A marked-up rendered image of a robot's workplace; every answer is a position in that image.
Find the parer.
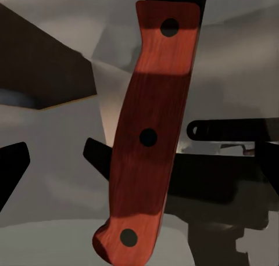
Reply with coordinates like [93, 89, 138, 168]
[92, 0, 204, 266]

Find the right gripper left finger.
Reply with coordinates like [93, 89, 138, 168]
[0, 142, 30, 212]

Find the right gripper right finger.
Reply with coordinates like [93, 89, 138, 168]
[256, 141, 279, 194]

